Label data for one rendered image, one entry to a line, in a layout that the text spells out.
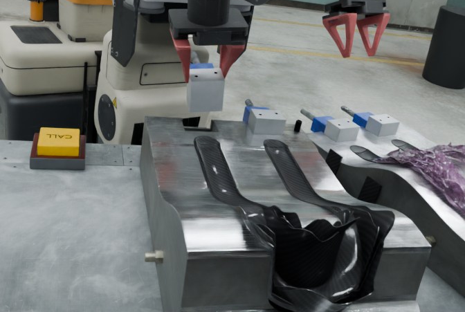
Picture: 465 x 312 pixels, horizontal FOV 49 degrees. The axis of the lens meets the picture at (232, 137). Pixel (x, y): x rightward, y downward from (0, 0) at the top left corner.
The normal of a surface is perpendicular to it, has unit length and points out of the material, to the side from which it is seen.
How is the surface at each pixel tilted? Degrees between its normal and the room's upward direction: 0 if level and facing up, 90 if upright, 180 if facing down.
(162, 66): 98
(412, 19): 90
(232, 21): 11
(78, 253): 0
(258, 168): 4
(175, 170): 3
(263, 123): 90
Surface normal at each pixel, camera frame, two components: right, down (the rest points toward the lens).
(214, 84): 0.22, 0.60
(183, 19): 0.08, -0.81
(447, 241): -0.84, 0.10
